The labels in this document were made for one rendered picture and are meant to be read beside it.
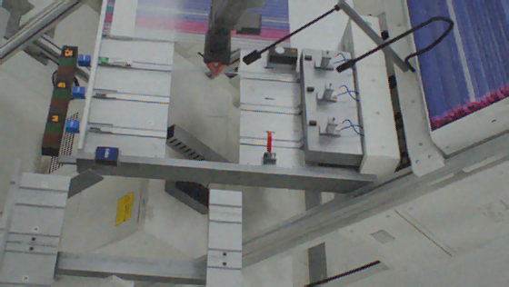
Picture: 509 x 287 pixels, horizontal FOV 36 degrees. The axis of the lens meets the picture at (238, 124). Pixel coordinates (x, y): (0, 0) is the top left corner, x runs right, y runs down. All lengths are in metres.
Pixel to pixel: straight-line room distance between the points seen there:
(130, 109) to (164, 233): 0.38
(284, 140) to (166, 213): 0.43
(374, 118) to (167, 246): 0.66
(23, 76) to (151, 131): 1.11
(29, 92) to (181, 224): 0.97
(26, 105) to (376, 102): 1.38
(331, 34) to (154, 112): 0.58
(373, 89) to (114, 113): 0.65
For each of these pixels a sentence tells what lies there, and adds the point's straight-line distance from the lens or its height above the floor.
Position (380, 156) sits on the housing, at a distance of 1.84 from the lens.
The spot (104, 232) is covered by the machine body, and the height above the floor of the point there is 0.46.
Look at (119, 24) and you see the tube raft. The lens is 2.12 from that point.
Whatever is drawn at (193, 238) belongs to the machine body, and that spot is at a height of 0.62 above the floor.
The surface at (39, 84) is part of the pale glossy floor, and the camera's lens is 2.95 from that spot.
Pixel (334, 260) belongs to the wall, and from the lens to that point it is 3.82.
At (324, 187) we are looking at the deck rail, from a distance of 1.89.
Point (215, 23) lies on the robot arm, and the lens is 1.75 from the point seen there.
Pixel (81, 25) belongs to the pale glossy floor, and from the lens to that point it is 3.29.
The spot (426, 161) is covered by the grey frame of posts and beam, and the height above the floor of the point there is 1.35.
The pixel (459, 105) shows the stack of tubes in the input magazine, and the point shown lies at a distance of 1.78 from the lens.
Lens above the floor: 1.94
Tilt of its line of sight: 30 degrees down
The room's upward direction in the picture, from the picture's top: 62 degrees clockwise
